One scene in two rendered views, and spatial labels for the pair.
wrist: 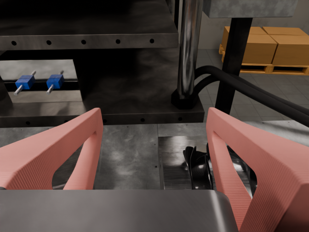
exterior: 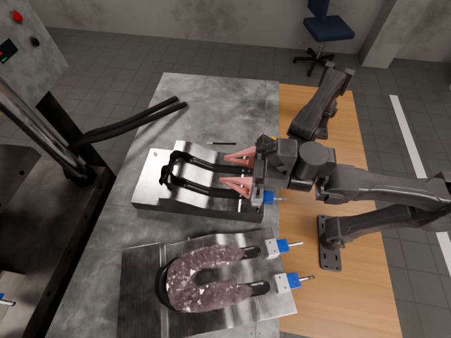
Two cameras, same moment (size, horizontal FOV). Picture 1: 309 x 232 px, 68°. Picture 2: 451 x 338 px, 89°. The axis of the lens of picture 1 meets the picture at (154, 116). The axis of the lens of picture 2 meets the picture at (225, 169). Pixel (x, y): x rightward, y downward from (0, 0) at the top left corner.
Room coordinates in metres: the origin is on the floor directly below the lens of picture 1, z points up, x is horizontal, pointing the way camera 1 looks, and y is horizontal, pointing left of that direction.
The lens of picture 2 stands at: (0.05, 0.29, 1.65)
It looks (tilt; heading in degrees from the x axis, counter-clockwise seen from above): 57 degrees down; 279
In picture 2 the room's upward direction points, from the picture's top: straight up
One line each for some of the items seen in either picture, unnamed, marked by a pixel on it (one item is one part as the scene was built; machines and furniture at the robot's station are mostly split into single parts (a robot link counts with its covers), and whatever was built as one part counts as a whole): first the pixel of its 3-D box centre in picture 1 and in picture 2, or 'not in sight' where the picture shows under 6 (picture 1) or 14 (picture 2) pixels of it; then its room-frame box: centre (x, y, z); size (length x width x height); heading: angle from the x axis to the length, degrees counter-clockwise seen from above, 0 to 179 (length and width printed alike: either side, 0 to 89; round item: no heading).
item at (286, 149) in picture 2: not in sight; (276, 161); (-0.01, 0.00, 1.25); 0.07 x 0.06 x 0.11; 90
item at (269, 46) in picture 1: (264, 49); not in sight; (2.90, -1.43, 0.19); 1.09 x 0.78 x 0.38; 91
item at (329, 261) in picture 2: not in sight; (332, 239); (-0.29, 0.00, 0.84); 0.20 x 0.07 x 0.08; 90
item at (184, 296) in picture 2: not in sight; (207, 276); (0.12, 0.20, 0.90); 0.26 x 0.18 x 0.08; 19
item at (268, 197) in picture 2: not in sight; (270, 197); (-0.06, -0.10, 0.89); 0.13 x 0.05 x 0.05; 2
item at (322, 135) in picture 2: not in sight; (321, 118); (-0.29, -0.60, 0.84); 0.20 x 0.07 x 0.08; 90
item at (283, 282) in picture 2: not in sight; (294, 280); (-0.15, 0.16, 0.85); 0.13 x 0.05 x 0.05; 19
